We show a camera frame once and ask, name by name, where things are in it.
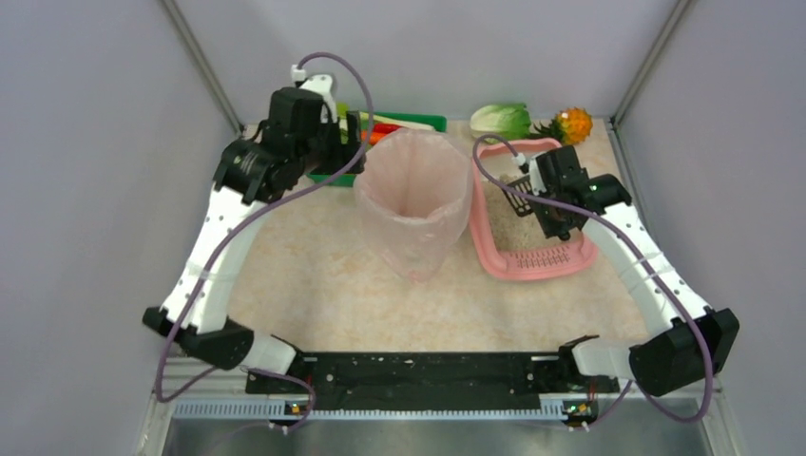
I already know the black slotted litter scoop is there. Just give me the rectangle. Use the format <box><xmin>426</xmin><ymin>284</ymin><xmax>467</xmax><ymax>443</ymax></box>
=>
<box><xmin>503</xmin><ymin>176</ymin><xmax>534</xmax><ymax>218</ymax></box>

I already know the pink plastic trash bag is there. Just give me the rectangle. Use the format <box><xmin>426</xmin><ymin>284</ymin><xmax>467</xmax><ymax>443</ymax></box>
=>
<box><xmin>354</xmin><ymin>129</ymin><xmax>473</xmax><ymax>282</ymax></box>

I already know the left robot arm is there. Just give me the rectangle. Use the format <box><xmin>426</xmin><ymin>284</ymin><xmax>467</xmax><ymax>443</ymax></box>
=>
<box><xmin>143</xmin><ymin>83</ymin><xmax>367</xmax><ymax>373</ymax></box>

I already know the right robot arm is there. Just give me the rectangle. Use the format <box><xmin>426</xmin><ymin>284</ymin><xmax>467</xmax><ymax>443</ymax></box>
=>
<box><xmin>528</xmin><ymin>146</ymin><xmax>740</xmax><ymax>397</ymax></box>

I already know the pink litter box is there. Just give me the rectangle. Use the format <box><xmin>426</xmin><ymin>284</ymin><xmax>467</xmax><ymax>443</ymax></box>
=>
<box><xmin>469</xmin><ymin>164</ymin><xmax>599</xmax><ymax>281</ymax></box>

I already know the cat litter sand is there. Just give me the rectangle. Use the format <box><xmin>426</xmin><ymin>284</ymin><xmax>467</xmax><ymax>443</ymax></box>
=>
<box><xmin>482</xmin><ymin>180</ymin><xmax>549</xmax><ymax>252</ymax></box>

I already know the orange toy carrot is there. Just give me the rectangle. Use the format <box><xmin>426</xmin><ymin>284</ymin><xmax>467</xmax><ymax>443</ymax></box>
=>
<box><xmin>361</xmin><ymin>130</ymin><xmax>387</xmax><ymax>145</ymax></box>

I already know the white toy leek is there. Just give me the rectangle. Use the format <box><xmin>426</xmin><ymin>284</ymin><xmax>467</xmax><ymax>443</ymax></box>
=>
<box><xmin>336</xmin><ymin>103</ymin><xmax>437</xmax><ymax>134</ymax></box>

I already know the red toy chili pepper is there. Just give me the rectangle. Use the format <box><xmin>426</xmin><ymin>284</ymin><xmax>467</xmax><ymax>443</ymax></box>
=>
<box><xmin>373</xmin><ymin>123</ymin><xmax>403</xmax><ymax>135</ymax></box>

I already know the toy pineapple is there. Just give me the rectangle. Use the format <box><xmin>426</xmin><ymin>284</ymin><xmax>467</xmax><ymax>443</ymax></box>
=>
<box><xmin>529</xmin><ymin>107</ymin><xmax>593</xmax><ymax>145</ymax></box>

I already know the toy cabbage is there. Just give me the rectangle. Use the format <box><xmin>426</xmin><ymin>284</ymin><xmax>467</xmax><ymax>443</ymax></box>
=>
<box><xmin>469</xmin><ymin>103</ymin><xmax>532</xmax><ymax>140</ymax></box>

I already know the green plastic tray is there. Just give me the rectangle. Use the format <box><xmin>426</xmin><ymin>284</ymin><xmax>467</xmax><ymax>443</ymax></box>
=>
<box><xmin>307</xmin><ymin>112</ymin><xmax>448</xmax><ymax>187</ymax></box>

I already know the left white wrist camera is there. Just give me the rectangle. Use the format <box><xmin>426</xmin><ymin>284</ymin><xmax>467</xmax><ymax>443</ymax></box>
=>
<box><xmin>290</xmin><ymin>64</ymin><xmax>339</xmax><ymax>124</ymax></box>

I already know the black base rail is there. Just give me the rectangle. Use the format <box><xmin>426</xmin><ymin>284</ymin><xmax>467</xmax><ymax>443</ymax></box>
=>
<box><xmin>245</xmin><ymin>351</ymin><xmax>620</xmax><ymax>411</ymax></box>

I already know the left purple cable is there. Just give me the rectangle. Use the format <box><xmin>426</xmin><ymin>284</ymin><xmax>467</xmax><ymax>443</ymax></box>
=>
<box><xmin>154</xmin><ymin>51</ymin><xmax>375</xmax><ymax>435</ymax></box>

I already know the purple cable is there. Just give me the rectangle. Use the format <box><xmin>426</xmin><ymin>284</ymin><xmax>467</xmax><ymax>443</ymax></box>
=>
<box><xmin>471</xmin><ymin>133</ymin><xmax>716</xmax><ymax>432</ymax></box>
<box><xmin>154</xmin><ymin>51</ymin><xmax>375</xmax><ymax>435</ymax></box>

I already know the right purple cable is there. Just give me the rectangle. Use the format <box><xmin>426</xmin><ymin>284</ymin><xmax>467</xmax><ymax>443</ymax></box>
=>
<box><xmin>471</xmin><ymin>133</ymin><xmax>716</xmax><ymax>432</ymax></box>

